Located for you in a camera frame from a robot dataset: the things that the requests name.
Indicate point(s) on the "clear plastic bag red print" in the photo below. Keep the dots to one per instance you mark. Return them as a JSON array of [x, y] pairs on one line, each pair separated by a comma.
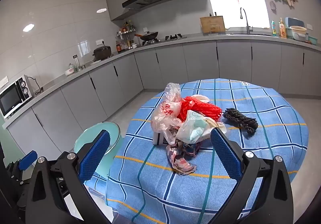
[[165, 111]]

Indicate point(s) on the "teal trash bin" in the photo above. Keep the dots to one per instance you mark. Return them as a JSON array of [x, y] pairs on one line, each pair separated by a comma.
[[114, 130]]

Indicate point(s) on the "green dish soap bottle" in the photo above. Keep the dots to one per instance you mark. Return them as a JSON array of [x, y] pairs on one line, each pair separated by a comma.
[[274, 28]]

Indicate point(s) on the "white wall outlet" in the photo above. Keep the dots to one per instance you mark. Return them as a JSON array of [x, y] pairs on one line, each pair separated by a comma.
[[3, 82]]

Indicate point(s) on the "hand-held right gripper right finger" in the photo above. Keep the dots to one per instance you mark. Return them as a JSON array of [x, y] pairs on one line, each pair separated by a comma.
[[225, 155]]

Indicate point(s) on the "wooden cutting board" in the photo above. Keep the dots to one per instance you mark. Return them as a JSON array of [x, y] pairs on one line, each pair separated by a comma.
[[212, 24]]

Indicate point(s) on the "metal kitchen faucet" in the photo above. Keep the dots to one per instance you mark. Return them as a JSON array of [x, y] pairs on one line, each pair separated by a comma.
[[247, 24]]

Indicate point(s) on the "blue checked tablecloth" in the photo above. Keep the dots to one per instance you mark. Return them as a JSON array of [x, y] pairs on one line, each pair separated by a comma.
[[263, 113]]

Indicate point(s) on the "dark sauce bottle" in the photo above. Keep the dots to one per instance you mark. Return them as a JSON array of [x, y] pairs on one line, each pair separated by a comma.
[[118, 47]]

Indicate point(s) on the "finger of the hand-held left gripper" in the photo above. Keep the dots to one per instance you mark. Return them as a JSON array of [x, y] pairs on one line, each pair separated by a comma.
[[28, 160]]

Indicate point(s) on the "clear glass bottle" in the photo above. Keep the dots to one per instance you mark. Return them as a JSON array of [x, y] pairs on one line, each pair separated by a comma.
[[75, 63]]

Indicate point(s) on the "grey kitchen counter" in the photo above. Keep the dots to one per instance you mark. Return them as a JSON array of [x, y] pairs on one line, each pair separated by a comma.
[[65, 79]]

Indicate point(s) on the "clear plastic wrapper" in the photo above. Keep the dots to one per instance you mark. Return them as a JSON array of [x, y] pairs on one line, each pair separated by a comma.
[[193, 128]]

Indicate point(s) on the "orange detergent bottle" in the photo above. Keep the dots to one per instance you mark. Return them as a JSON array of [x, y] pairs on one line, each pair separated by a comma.
[[282, 29]]

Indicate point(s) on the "grey base cabinets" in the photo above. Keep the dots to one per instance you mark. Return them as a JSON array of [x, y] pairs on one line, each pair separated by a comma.
[[200, 63]]

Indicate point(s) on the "metal spice rack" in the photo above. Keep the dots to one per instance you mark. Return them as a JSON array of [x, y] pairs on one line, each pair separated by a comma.
[[126, 30]]

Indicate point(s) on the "white microwave oven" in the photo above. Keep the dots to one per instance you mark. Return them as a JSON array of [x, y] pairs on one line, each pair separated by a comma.
[[12, 98]]

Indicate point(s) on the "black wok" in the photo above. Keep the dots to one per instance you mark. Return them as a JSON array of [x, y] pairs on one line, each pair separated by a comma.
[[149, 36]]

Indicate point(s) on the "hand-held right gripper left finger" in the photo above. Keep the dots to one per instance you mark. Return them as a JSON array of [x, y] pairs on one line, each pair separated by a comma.
[[96, 156]]

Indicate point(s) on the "gas stove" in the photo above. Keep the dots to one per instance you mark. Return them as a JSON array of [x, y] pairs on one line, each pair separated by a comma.
[[173, 37]]

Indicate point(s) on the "small white box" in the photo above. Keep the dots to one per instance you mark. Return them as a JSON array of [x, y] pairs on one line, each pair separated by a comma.
[[158, 138]]

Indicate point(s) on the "checked cloth scrap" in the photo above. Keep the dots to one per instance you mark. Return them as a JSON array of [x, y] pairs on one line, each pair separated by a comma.
[[180, 163]]

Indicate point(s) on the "black cooking pot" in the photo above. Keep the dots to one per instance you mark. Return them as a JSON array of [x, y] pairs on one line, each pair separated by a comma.
[[101, 53]]

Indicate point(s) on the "white bowl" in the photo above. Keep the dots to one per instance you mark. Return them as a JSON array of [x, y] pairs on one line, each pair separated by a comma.
[[69, 72]]

